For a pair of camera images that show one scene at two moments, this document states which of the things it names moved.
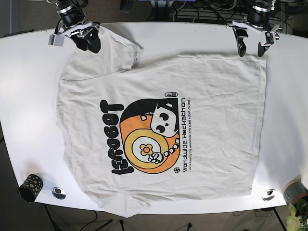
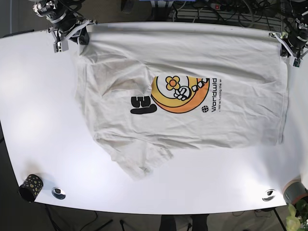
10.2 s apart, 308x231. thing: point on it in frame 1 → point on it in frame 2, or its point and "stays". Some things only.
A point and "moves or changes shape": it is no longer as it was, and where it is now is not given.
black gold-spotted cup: (29, 190) stays
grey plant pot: (294, 190) stays
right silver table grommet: (269, 195) stays
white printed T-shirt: (140, 128) moves or changes shape
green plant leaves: (298, 219) stays
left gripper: (258, 19) → (292, 44)
